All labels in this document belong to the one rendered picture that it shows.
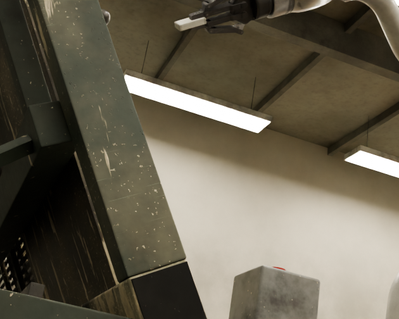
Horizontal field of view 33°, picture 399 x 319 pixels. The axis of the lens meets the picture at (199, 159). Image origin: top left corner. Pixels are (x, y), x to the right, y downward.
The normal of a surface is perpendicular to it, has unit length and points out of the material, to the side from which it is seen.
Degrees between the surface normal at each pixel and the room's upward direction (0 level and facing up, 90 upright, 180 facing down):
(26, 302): 90
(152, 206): 90
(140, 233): 90
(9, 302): 90
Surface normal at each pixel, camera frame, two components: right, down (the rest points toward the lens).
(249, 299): -0.91, -0.29
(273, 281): 0.37, -0.32
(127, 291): -0.87, 0.22
